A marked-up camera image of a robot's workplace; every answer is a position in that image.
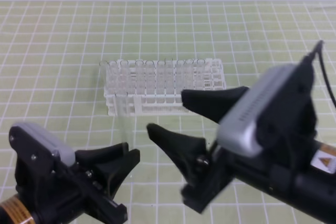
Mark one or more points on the clear glass test tube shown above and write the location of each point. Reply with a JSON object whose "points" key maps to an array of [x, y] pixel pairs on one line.
{"points": [[122, 112]]}

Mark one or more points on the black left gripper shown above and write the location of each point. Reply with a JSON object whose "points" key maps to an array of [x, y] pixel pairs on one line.
{"points": [[48, 191]]}

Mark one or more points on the clear test tube far left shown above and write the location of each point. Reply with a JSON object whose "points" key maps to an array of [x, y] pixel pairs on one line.
{"points": [[104, 72]]}

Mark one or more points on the white test tube rack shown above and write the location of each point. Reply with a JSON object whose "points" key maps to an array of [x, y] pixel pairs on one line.
{"points": [[154, 86]]}

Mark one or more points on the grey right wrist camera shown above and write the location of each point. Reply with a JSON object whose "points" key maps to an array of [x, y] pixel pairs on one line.
{"points": [[251, 125]]}

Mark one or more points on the green checkered tablecloth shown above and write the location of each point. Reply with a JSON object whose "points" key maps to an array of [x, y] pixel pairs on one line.
{"points": [[50, 74]]}

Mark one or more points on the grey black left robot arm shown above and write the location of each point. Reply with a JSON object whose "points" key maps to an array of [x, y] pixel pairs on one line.
{"points": [[56, 184]]}

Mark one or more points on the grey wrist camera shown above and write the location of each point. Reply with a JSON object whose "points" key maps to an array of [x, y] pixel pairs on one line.
{"points": [[48, 140], [251, 125]]}

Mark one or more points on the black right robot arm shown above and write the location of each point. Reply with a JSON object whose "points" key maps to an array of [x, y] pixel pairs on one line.
{"points": [[304, 131]]}

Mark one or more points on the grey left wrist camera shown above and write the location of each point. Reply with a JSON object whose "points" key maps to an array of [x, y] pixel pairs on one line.
{"points": [[48, 140]]}

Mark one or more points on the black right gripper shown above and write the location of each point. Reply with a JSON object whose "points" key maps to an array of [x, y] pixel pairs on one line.
{"points": [[285, 174]]}

